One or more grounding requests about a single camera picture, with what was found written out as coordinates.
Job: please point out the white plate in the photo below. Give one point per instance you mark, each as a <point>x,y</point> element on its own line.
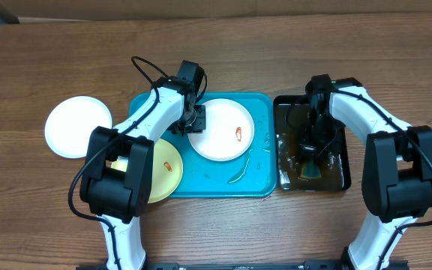
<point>70,124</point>

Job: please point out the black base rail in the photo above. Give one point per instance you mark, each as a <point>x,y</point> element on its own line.
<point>317,264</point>

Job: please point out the green yellow sponge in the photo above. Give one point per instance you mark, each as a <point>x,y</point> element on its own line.
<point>310,170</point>

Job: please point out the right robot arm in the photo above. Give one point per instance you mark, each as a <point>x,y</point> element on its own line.
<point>396,181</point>

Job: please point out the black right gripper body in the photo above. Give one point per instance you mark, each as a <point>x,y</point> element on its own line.
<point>310,148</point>

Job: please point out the black water tray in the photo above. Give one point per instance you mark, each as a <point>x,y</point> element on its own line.
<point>290,111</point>

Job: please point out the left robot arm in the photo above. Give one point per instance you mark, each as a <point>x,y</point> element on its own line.
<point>116,179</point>

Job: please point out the yellow plate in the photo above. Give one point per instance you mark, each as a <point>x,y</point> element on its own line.
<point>167,171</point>

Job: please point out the pink plate with ketchup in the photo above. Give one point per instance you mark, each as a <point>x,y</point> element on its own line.
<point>229,131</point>

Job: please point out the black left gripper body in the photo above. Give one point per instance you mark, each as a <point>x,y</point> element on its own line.
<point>194,124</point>

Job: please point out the teal plastic tray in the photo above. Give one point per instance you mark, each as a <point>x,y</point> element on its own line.
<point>254,174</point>

